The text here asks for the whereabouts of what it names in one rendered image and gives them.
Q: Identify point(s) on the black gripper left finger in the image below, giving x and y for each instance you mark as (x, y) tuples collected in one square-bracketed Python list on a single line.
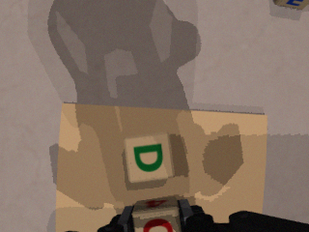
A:
[(124, 222)]

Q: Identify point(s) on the tan square mat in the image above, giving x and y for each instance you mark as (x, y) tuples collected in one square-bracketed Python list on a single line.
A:
[(219, 162)]

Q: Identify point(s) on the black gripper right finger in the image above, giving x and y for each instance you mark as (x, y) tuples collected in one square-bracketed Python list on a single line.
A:
[(196, 220)]

